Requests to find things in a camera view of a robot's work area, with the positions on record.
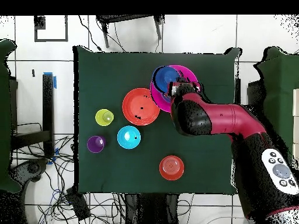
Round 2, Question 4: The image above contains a black square frame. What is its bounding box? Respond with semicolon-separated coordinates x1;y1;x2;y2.
34;15;69;43

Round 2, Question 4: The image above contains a dark blue ribbed bowl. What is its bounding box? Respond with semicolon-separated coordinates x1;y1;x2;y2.
151;65;182;94

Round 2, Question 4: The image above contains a black floor stand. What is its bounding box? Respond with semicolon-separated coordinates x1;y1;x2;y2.
10;73;55;158

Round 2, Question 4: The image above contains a dark green side cloth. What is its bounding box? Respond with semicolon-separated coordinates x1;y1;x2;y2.
0;38;22;193
253;45;299;162

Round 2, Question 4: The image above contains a large pink plastic bowl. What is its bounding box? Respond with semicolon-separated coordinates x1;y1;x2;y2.
149;65;199;113

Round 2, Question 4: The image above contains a purple plastic cup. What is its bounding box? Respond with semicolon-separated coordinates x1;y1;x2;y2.
86;135;107;154

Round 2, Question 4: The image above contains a thin black floor cable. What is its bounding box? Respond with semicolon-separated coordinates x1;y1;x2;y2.
78;15;104;53

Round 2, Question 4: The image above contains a red-orange shallow bowl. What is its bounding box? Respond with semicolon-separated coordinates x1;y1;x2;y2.
121;87;161;127

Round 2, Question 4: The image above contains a black metal stool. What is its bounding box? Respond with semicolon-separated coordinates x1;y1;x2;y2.
95;15;166;49

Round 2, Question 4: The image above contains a dark green table cloth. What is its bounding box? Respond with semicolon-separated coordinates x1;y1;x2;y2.
72;45;242;195

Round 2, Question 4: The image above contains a white box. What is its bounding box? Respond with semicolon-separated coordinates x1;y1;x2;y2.
292;88;299;117
292;116;299;144

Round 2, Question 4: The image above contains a blue tape strip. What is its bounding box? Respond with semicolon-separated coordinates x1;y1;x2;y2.
47;147;60;166
43;72;57;89

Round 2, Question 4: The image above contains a yellow plastic cup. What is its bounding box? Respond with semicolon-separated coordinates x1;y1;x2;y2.
95;108;115;127

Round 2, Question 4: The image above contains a black power strip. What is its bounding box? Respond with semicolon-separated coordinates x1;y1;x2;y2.
65;187;91;222

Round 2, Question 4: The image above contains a black floor device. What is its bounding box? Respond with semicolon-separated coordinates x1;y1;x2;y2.
9;157;50;194

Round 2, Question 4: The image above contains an orange translucent bowl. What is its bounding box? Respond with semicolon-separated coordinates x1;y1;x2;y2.
159;155;185;181

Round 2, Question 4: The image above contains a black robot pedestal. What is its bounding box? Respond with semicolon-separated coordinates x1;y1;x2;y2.
124;193;179;224

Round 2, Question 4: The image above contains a cyan ribbed bowl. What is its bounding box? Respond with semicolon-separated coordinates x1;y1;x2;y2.
117;125;142;150

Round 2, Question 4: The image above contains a bundle of floor cables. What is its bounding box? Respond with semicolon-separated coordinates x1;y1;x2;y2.
13;121;127;224

